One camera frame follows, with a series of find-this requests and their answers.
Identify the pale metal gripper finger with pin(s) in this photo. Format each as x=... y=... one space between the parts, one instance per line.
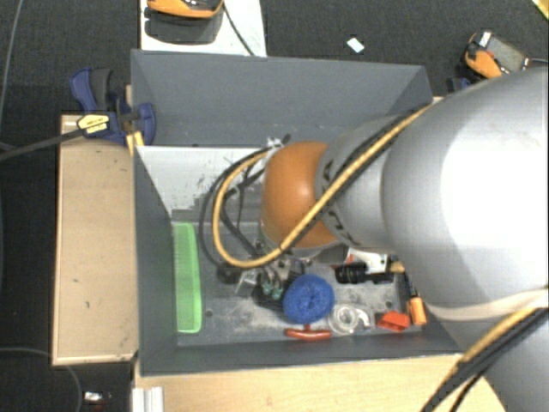
x=246 y=280

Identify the blue round sponge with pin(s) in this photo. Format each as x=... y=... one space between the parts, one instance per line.
x=309 y=298

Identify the green comb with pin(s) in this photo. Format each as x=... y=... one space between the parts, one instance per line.
x=188 y=277

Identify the red T-shaped tool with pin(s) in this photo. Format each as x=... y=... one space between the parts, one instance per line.
x=309 y=334

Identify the clear glass thing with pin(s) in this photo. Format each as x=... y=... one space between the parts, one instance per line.
x=346 y=318

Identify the red-orange plastic piece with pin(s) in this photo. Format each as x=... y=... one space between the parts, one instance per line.
x=393 y=321

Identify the orange cylinder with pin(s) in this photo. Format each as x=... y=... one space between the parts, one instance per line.
x=418 y=311

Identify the pale wood board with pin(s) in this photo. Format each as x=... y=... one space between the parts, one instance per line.
x=96 y=238

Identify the grey metal bin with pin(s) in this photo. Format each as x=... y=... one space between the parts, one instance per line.
x=240 y=101

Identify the black cylinder on white bracket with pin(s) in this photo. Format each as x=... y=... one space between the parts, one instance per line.
x=351 y=272

